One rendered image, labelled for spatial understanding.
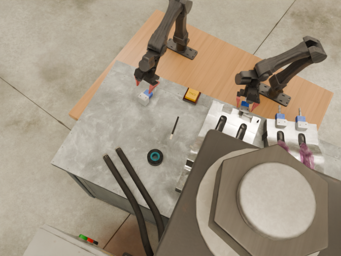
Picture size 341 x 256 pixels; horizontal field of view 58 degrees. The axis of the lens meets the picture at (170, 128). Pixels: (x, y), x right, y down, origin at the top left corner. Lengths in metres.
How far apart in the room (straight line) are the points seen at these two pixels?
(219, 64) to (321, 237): 1.67
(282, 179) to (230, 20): 3.05
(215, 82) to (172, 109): 0.31
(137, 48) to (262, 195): 1.73
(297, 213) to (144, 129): 1.42
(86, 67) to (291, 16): 2.07
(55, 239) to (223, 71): 1.34
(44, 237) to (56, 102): 2.00
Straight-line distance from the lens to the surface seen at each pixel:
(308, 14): 3.58
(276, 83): 1.70
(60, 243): 0.85
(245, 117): 1.65
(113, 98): 1.74
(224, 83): 1.81
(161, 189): 1.52
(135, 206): 1.43
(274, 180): 0.25
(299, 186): 0.26
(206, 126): 1.56
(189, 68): 1.84
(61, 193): 2.45
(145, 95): 1.67
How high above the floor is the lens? 2.28
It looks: 65 degrees down
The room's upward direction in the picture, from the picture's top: 4 degrees clockwise
